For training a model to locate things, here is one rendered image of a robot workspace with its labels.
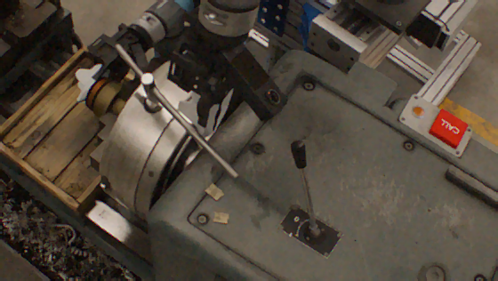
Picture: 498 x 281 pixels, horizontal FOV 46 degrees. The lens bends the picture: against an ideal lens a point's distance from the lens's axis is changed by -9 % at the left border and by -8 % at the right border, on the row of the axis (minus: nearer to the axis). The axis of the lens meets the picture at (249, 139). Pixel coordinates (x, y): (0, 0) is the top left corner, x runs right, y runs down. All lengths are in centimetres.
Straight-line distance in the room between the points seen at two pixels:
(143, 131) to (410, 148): 46
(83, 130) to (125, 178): 40
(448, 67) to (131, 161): 183
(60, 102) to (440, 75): 164
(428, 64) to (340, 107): 161
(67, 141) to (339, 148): 69
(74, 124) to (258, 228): 68
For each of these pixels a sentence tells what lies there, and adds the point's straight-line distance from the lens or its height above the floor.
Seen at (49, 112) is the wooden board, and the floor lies 88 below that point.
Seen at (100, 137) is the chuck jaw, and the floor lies 111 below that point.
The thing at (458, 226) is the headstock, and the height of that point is 125.
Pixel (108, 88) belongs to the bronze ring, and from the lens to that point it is 126.
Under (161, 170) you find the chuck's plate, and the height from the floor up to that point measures 119.
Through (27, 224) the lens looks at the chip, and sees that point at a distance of 175.
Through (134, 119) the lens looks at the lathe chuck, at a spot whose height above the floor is 122.
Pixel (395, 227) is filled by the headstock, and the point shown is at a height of 125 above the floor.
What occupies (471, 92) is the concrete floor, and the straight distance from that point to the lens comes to 297.
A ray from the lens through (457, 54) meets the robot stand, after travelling 276.
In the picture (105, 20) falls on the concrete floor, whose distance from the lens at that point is 293.
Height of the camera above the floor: 213
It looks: 57 degrees down
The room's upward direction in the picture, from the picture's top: 9 degrees clockwise
